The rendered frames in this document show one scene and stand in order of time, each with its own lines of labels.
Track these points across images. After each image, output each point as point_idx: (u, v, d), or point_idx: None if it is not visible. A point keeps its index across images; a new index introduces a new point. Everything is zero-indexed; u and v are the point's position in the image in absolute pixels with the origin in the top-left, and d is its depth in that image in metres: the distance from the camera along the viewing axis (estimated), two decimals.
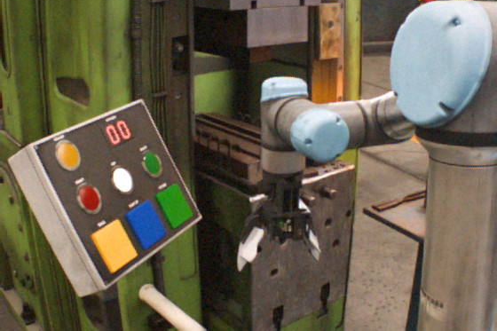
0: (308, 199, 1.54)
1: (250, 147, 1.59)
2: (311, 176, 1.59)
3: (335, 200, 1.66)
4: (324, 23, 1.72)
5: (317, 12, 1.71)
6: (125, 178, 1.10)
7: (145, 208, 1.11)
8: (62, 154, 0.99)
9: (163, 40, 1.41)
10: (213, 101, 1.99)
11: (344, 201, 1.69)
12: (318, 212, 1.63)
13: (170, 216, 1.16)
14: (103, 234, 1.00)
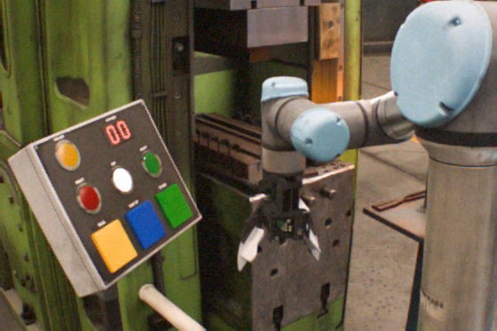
0: (308, 199, 1.54)
1: (250, 147, 1.59)
2: (311, 176, 1.59)
3: (335, 200, 1.66)
4: (324, 23, 1.72)
5: (317, 12, 1.71)
6: (125, 178, 1.10)
7: (145, 208, 1.11)
8: (62, 154, 0.99)
9: (163, 40, 1.41)
10: (213, 101, 1.99)
11: (344, 201, 1.69)
12: (318, 212, 1.63)
13: (170, 216, 1.16)
14: (103, 234, 1.00)
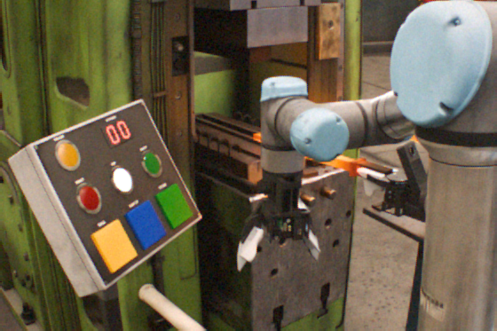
0: (308, 199, 1.54)
1: (250, 147, 1.59)
2: (311, 176, 1.59)
3: (335, 200, 1.66)
4: (324, 23, 1.72)
5: (317, 12, 1.71)
6: (125, 178, 1.10)
7: (145, 208, 1.11)
8: (62, 154, 0.99)
9: (163, 40, 1.41)
10: (213, 101, 1.99)
11: (344, 201, 1.69)
12: (318, 212, 1.63)
13: (170, 216, 1.16)
14: (103, 234, 1.00)
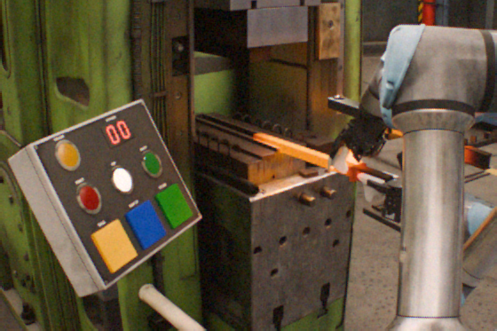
0: (308, 199, 1.54)
1: (250, 147, 1.59)
2: (311, 176, 1.59)
3: (335, 200, 1.66)
4: (324, 23, 1.72)
5: (317, 12, 1.71)
6: (125, 178, 1.10)
7: (145, 208, 1.11)
8: (62, 154, 0.99)
9: (163, 40, 1.41)
10: (213, 101, 1.99)
11: (344, 201, 1.69)
12: (318, 212, 1.63)
13: (170, 216, 1.16)
14: (103, 234, 1.00)
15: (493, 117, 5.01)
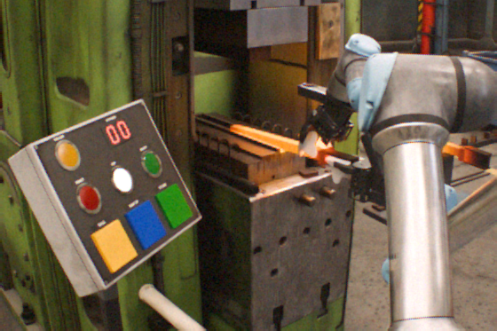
0: (308, 199, 1.54)
1: (250, 147, 1.59)
2: (311, 176, 1.59)
3: (335, 200, 1.66)
4: (324, 23, 1.72)
5: (317, 12, 1.71)
6: (125, 178, 1.10)
7: (145, 208, 1.11)
8: (62, 154, 0.99)
9: (163, 40, 1.41)
10: (213, 101, 1.99)
11: (344, 201, 1.69)
12: (318, 212, 1.63)
13: (170, 216, 1.16)
14: (103, 234, 1.00)
15: (493, 117, 5.01)
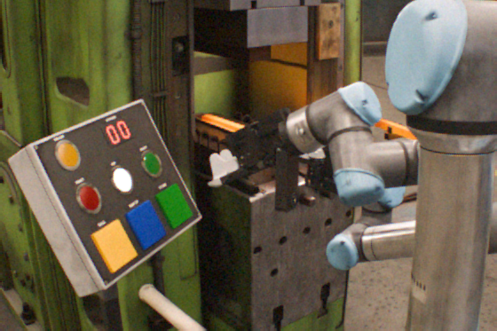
0: (308, 199, 1.54)
1: None
2: None
3: (335, 200, 1.66)
4: (324, 23, 1.72)
5: (317, 12, 1.71)
6: (125, 178, 1.10)
7: (145, 208, 1.11)
8: (62, 154, 0.99)
9: (163, 40, 1.41)
10: (213, 101, 1.99)
11: None
12: (318, 212, 1.63)
13: (170, 216, 1.16)
14: (103, 234, 1.00)
15: None
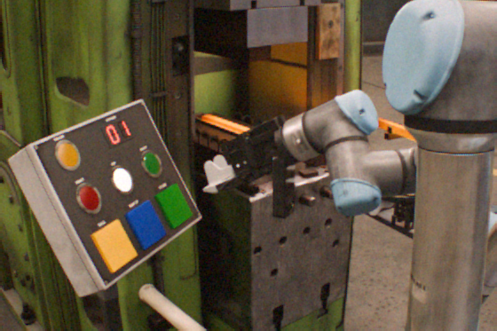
0: (308, 199, 1.54)
1: None
2: (311, 176, 1.59)
3: None
4: (324, 23, 1.72)
5: (317, 12, 1.71)
6: (125, 178, 1.10)
7: (145, 208, 1.11)
8: (62, 154, 0.99)
9: (163, 40, 1.41)
10: (213, 101, 1.99)
11: None
12: (318, 212, 1.63)
13: (170, 216, 1.16)
14: (103, 234, 1.00)
15: None
